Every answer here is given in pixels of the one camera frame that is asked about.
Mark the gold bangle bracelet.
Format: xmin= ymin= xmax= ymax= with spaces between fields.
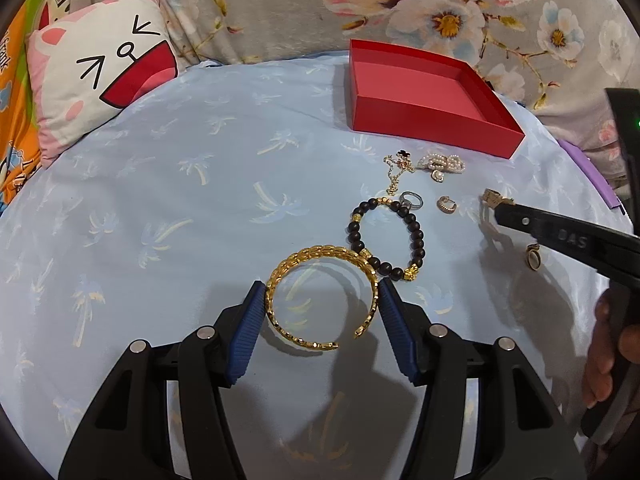
xmin=264 ymin=244 xmax=380 ymax=352

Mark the red cardboard box tray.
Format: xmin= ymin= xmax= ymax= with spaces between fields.
xmin=349 ymin=39 xmax=525 ymax=159

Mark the cat face cushion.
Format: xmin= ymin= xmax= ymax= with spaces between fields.
xmin=26 ymin=0 xmax=179 ymax=167

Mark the grey floral blanket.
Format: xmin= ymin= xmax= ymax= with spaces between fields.
xmin=70 ymin=0 xmax=639 ymax=180

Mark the colourful cartoon bedsheet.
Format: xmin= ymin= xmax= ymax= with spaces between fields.
xmin=1 ymin=0 xmax=70 ymax=209

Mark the gold hoop earring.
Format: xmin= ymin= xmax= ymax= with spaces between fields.
xmin=436 ymin=196 xmax=458 ymax=214

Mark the black bead bracelet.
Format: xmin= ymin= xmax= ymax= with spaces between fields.
xmin=348 ymin=196 xmax=426 ymax=282

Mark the white pearl bracelet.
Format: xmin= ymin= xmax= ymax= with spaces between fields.
xmin=416 ymin=150 xmax=467 ymax=183

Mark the thin gold chain necklace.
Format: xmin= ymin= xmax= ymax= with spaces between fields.
xmin=382 ymin=148 xmax=417 ymax=198

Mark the silver ring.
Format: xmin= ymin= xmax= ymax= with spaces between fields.
xmin=398 ymin=190 xmax=426 ymax=213

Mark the right hand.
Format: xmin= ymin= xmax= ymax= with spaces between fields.
xmin=582 ymin=289 xmax=640 ymax=408

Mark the gold ring with ornament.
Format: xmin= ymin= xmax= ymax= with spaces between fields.
xmin=523 ymin=242 xmax=544 ymax=272

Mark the light blue palm sheet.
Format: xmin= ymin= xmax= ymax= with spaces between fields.
xmin=1 ymin=55 xmax=631 ymax=479

